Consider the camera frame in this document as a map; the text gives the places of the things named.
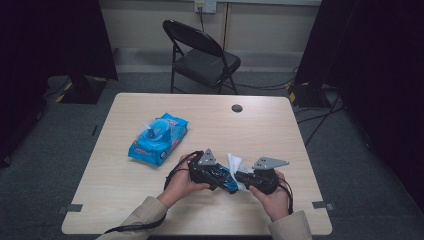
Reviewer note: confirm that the white wet wipe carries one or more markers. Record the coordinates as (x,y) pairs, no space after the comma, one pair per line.
(235,163)

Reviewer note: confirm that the dark round table grommet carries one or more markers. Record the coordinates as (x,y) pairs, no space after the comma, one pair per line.
(237,108)

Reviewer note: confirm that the black folding chair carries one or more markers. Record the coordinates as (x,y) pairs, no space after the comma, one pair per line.
(206,63)

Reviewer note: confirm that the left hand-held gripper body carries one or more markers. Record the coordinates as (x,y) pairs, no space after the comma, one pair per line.
(196,173)

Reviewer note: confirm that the black stand base yellow tape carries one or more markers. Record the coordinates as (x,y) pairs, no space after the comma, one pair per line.
(308,95)

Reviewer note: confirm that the person's left hand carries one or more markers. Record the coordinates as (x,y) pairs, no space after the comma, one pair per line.
(180,186)

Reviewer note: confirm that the vertical wall conduit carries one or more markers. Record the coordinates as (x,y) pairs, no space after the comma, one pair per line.
(227,26)

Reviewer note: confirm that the grey tape strip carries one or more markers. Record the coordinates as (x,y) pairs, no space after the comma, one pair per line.
(71,208)
(321,205)

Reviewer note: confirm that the blue wet wipes pack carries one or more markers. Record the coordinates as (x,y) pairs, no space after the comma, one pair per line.
(156,140)

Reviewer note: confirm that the black curtain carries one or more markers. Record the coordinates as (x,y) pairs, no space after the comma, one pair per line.
(50,40)
(373,66)

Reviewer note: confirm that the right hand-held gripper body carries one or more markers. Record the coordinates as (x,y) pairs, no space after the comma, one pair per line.
(266,180)

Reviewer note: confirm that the small black floor object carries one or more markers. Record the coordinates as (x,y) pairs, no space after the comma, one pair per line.
(95,130)

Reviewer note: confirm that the blue toy car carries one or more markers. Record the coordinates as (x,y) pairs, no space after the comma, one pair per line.
(223,180)

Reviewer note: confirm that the white wall socket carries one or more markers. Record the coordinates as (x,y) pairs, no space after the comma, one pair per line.
(205,6)

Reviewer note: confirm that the person's right hand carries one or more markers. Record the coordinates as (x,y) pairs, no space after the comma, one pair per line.
(278,203)

